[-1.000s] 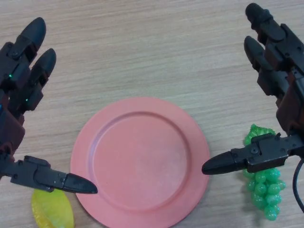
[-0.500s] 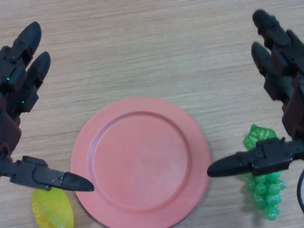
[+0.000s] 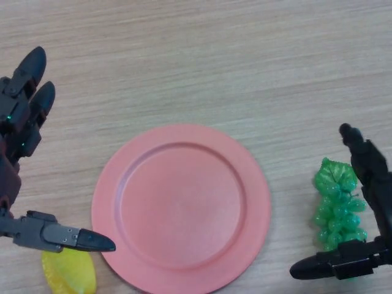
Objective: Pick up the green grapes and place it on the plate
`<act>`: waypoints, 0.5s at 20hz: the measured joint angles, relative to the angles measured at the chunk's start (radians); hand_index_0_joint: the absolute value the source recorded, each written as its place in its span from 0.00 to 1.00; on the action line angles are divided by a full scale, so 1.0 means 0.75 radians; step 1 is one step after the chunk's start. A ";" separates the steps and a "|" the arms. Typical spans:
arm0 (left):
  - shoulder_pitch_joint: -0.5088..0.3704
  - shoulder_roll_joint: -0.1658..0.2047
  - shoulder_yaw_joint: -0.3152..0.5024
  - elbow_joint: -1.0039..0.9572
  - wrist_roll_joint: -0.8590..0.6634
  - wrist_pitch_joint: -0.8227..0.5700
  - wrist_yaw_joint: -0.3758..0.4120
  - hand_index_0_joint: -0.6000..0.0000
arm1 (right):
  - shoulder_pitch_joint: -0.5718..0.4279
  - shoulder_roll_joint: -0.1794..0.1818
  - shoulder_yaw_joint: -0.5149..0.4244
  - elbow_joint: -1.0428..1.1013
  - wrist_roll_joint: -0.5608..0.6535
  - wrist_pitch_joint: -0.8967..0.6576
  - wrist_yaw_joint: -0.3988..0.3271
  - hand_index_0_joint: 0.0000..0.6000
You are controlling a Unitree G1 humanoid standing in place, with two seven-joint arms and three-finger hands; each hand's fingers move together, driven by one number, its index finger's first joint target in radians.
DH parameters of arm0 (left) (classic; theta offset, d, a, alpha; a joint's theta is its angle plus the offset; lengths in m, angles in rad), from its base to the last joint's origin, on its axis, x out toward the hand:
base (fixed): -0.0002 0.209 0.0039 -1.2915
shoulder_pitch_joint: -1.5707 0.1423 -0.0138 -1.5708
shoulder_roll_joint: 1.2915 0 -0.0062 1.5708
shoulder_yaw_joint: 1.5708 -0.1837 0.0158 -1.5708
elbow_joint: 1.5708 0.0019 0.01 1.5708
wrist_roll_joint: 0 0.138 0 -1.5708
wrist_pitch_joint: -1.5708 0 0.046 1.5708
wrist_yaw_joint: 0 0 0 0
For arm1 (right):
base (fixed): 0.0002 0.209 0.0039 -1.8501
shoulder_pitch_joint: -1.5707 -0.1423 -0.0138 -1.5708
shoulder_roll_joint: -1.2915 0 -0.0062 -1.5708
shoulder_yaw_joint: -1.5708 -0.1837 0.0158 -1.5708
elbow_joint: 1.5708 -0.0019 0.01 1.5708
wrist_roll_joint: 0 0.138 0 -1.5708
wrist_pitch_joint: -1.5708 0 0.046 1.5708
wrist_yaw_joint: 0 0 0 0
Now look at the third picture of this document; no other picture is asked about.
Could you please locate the green plastic grape bunch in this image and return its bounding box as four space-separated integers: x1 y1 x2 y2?
311 157 369 254

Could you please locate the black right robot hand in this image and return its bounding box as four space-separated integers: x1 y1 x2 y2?
290 122 392 281

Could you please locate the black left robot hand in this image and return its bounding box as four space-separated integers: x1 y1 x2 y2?
0 45 117 254

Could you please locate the yellow starfruit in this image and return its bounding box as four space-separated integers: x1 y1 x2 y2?
41 247 97 294

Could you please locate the pink round plate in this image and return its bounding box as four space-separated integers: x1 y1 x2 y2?
91 123 272 293

